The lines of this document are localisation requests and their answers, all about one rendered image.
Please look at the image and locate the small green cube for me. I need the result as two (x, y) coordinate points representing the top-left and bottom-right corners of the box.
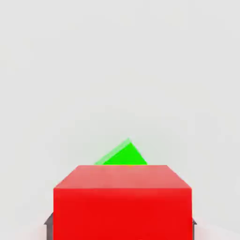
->
(94, 137), (148, 166)

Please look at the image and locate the small red cube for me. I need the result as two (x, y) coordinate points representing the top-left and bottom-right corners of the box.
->
(53, 165), (193, 240)

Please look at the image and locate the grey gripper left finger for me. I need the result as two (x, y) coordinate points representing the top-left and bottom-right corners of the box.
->
(43, 212), (54, 240)

